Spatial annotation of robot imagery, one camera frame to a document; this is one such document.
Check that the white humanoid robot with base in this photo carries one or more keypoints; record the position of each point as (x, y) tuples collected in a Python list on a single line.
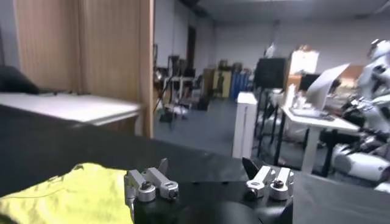
[(362, 164)]

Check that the yellow-green printed t-shirt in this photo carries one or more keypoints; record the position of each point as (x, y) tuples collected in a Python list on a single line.
[(70, 198)]

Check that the black trash bin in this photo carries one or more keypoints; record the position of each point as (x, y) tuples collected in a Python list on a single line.
[(203, 103)]

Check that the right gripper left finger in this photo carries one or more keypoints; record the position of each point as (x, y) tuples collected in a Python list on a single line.
[(146, 185)]

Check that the black monitor on stand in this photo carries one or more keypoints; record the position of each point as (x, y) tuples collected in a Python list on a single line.
[(269, 73)]

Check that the white drink bottle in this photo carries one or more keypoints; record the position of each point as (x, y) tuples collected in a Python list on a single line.
[(290, 95)]

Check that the blue poster board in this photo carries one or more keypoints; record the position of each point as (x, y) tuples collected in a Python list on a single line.
[(240, 85)]

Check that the black plastic table cover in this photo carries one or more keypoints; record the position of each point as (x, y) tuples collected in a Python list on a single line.
[(61, 143)]

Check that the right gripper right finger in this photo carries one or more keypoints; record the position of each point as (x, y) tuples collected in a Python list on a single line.
[(268, 182)]

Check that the yellow poster board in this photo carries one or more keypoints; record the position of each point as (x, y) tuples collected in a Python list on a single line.
[(222, 83)]

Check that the closed grey laptop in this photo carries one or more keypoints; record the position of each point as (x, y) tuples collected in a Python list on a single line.
[(310, 113)]

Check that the wooden partition screen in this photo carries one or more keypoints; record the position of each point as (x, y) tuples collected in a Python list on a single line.
[(106, 45)]

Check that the white height-adjustable desk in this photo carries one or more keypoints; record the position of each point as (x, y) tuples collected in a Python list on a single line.
[(314, 146)]

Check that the black tripod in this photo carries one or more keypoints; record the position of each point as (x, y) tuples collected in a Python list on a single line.
[(167, 100)]

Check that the tall white cardboard box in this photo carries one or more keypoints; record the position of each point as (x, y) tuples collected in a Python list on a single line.
[(243, 128)]

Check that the white rectangular table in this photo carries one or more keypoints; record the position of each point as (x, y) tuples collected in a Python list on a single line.
[(76, 108)]

